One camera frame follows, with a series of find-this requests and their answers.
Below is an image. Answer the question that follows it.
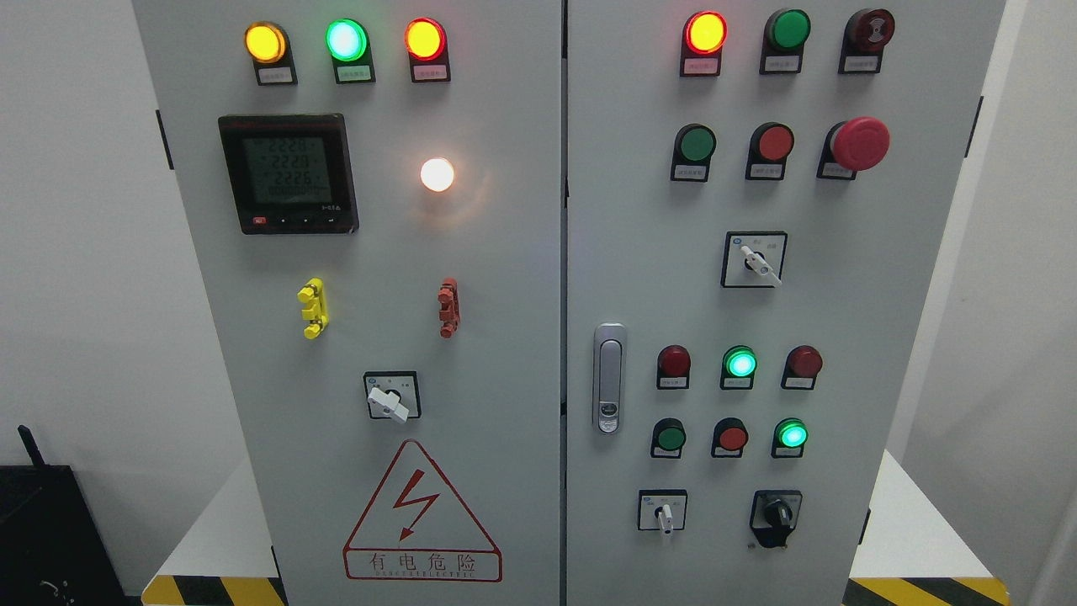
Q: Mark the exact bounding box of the black rotary knob switch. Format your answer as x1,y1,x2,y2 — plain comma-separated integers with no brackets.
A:
749,490,805,549

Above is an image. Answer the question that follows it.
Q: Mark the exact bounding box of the red terminal connector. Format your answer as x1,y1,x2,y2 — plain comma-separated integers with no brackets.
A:
436,277,461,340

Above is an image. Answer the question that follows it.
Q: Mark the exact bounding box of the dark red indicator light left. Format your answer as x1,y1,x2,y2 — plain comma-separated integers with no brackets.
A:
656,344,693,389

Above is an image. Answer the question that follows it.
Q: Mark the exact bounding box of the dark red indicator light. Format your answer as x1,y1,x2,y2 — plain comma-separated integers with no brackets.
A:
656,344,693,389
781,346,824,391

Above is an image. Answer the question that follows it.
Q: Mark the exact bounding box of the white lit indicator lamp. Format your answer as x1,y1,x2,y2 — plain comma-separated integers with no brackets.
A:
420,157,454,193

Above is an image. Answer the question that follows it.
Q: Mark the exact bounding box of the grey left cabinet door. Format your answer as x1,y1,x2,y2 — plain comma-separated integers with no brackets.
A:
134,1,562,605

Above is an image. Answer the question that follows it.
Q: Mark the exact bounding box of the grey cabinet door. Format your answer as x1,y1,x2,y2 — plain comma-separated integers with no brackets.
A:
565,1,1005,605
134,1,562,605

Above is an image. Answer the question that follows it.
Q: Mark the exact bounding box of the green lit indicator light middle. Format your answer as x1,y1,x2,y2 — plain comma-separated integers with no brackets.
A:
719,346,757,391

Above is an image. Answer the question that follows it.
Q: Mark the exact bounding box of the green push button second row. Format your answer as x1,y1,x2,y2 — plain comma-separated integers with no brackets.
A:
670,123,717,183

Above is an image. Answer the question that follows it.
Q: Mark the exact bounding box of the yellow terminal connector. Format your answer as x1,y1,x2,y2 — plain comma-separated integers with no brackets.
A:
297,277,328,340

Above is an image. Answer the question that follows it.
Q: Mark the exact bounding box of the red push button lower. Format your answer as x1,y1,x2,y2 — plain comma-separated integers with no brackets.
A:
711,417,750,459

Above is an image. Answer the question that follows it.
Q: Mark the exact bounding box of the grey right cabinet door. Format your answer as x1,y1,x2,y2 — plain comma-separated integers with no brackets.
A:
565,1,1005,605

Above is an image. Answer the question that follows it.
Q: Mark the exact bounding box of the red high voltage warning sticker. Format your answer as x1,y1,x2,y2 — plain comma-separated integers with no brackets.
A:
342,439,503,582

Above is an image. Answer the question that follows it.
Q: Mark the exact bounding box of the dark red indicator light right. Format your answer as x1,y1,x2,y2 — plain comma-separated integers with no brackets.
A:
781,346,824,391

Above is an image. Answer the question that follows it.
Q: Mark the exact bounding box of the black digital power meter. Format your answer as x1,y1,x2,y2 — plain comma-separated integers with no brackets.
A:
218,114,360,235

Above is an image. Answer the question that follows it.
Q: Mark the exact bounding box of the red push button second row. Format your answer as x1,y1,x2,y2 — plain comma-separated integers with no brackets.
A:
744,121,795,181

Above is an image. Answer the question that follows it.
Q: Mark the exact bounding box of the green lit push button lower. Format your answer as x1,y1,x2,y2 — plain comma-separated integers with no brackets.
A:
771,417,809,459

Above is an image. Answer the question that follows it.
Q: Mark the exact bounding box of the red lit indicator light left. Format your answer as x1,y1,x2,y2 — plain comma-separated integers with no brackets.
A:
404,17,451,83

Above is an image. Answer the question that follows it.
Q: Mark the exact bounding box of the red lit indicator light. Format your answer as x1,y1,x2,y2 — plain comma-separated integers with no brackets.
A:
404,17,451,83
679,10,728,77

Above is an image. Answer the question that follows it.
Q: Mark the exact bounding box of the red lit indicator light right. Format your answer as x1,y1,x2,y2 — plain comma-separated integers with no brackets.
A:
679,10,728,77

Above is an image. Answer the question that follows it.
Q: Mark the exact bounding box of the green lit indicator light top-left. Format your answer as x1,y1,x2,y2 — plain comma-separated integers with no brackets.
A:
326,19,376,84

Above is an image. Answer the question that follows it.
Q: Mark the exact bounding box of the red emergency stop button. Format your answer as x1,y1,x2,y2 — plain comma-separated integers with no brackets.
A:
816,116,891,181

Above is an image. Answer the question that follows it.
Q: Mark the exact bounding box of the green push button top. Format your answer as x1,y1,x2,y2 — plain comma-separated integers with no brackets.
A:
759,8,812,74

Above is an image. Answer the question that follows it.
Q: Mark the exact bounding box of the yellow indicator light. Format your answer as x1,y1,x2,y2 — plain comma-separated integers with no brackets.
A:
244,22,297,86

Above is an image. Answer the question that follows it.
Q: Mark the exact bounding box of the dark red buzzer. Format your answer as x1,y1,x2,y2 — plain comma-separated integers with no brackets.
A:
838,8,896,74

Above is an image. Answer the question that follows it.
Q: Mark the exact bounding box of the white platform with hazard stripes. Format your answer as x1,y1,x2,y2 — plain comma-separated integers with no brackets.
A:
135,454,1011,605

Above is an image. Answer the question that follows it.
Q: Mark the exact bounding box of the black box with antenna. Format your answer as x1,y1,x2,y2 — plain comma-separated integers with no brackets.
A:
1,425,127,605

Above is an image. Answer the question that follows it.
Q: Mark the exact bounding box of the silver door latch handle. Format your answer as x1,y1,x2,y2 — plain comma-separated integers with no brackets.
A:
592,323,627,434

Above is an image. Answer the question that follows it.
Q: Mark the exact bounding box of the white selector switch left door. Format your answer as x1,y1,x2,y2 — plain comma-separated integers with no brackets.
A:
363,369,422,423

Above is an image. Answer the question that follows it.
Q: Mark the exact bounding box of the white selector switch upper right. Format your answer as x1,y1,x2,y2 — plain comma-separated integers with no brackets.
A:
722,231,788,288

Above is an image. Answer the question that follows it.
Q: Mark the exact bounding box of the white selector switch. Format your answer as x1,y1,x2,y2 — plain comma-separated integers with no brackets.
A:
722,231,788,288
637,490,688,534

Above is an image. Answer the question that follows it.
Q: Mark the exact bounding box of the white selector switch lower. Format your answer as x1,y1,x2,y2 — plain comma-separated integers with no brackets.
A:
637,490,688,534

